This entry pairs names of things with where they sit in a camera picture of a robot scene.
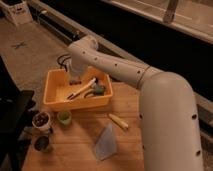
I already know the black whiteboard eraser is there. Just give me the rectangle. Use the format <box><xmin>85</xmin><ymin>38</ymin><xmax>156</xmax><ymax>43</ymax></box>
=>
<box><xmin>69</xmin><ymin>80</ymin><xmax>82</xmax><ymax>85</ymax></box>

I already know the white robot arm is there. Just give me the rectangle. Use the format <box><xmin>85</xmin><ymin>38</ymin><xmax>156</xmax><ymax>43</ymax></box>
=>
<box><xmin>68</xmin><ymin>35</ymin><xmax>204</xmax><ymax>171</ymax></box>

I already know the grey green object in tray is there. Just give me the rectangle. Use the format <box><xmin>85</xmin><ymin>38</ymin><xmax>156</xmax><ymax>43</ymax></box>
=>
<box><xmin>84</xmin><ymin>84</ymin><xmax>106</xmax><ymax>98</ymax></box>

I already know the yellow plastic tray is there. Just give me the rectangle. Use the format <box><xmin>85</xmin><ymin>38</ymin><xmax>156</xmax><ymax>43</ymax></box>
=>
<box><xmin>43</xmin><ymin>67</ymin><xmax>113</xmax><ymax>111</ymax></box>

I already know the green plastic cup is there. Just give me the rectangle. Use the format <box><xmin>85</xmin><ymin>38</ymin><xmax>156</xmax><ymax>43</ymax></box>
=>
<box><xmin>57</xmin><ymin>111</ymin><xmax>71</xmax><ymax>126</ymax></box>

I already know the white cup with dark contents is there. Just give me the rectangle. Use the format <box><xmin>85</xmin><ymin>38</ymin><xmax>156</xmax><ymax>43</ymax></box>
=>
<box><xmin>32</xmin><ymin>112</ymin><xmax>51</xmax><ymax>131</ymax></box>

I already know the black chair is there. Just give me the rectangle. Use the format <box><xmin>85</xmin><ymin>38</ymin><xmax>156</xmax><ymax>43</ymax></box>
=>
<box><xmin>0</xmin><ymin>56</ymin><xmax>35</xmax><ymax>171</ymax></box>

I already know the dark metal cup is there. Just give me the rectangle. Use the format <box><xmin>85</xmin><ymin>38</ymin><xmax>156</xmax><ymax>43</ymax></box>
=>
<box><xmin>34</xmin><ymin>136</ymin><xmax>51</xmax><ymax>152</ymax></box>

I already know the white storage box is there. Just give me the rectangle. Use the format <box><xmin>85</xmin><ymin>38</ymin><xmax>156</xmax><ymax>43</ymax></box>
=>
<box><xmin>0</xmin><ymin>0</ymin><xmax>33</xmax><ymax>27</ymax></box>

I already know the blue grey cloth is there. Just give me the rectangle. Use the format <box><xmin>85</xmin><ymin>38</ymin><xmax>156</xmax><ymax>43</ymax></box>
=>
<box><xmin>94</xmin><ymin>123</ymin><xmax>117</xmax><ymax>161</ymax></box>

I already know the black coiled cable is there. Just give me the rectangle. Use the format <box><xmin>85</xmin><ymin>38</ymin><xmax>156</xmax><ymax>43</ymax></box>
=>
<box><xmin>56</xmin><ymin>53</ymin><xmax>73</xmax><ymax>70</ymax></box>

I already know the white handled brush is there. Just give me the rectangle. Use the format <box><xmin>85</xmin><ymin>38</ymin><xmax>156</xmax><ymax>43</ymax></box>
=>
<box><xmin>66</xmin><ymin>77</ymin><xmax>97</xmax><ymax>100</ymax></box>

